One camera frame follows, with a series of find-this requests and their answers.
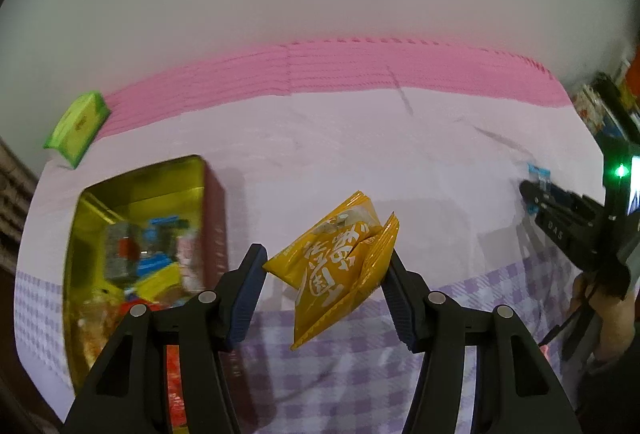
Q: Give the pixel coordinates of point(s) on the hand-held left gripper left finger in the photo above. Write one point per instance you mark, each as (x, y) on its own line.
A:
(247, 299)

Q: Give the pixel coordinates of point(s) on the clear orange stick snack packet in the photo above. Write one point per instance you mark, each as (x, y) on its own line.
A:
(92, 329)

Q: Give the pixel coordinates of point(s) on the pink foam mat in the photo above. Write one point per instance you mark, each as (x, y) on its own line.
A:
(350, 64)

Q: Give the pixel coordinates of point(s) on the black case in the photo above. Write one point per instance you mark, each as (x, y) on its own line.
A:
(617, 109)

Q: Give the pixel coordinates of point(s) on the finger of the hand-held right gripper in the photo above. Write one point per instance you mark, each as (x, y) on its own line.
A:
(535, 196)
(575, 206)

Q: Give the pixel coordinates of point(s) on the yellow snack packet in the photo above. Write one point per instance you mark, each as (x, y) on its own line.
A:
(330, 264)

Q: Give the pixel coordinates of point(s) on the floral printed box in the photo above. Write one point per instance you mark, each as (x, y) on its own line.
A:
(587, 109)

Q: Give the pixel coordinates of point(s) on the blue striped candy wrapper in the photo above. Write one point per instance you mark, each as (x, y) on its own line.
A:
(155, 265)

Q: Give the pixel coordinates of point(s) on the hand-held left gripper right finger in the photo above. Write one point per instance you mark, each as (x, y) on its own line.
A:
(400, 309)

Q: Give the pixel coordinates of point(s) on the green tissue pack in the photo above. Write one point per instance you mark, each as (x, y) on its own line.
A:
(77, 127)

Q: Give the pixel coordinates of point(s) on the dark green block packet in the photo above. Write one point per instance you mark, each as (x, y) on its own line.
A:
(120, 249)

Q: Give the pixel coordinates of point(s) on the person's right hand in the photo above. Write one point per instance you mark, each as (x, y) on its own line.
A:
(585, 294)

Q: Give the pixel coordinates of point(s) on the narrow blue candy wrapper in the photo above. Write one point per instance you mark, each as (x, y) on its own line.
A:
(539, 172)

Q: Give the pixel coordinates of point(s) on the orange yellow box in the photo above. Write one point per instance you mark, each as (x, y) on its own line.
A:
(631, 89)

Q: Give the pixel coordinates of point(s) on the blue orange printed box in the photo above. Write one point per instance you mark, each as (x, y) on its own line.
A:
(610, 127)

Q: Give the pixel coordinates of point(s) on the rattan furniture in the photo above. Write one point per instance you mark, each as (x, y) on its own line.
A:
(12, 204)

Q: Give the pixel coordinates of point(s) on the maroon gold tin box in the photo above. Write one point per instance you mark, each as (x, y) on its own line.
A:
(90, 224)

